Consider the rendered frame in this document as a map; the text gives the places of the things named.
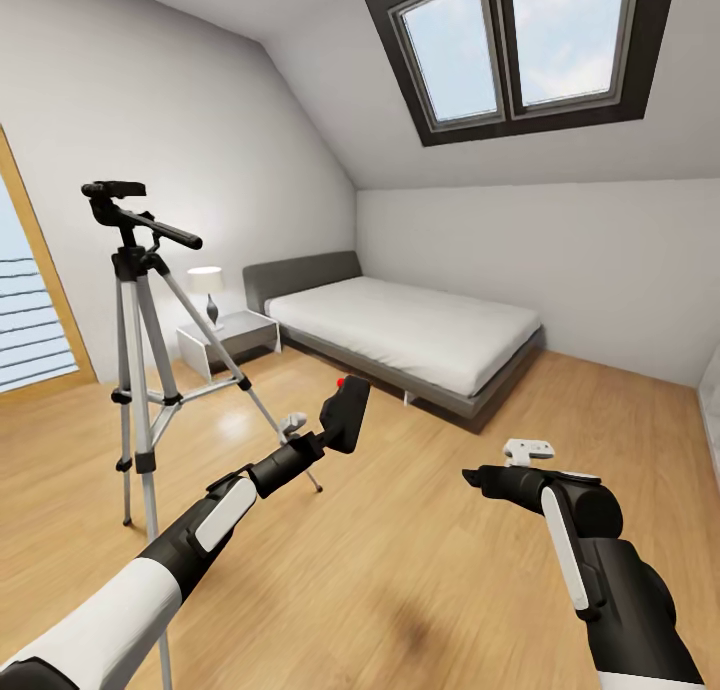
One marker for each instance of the camera tripod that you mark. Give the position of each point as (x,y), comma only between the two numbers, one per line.
(133,294)

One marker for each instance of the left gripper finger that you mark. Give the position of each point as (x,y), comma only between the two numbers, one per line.
(326,437)

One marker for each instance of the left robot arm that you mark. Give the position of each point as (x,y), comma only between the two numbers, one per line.
(101,644)

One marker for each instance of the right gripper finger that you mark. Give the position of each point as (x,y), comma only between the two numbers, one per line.
(472,476)

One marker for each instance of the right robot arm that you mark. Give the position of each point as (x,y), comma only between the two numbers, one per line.
(629,611)

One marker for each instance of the digital camera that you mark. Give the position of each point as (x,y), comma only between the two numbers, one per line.
(347,406)

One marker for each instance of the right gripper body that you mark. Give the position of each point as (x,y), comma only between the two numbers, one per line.
(500,482)

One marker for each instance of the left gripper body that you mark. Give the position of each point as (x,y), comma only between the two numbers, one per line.
(297,456)

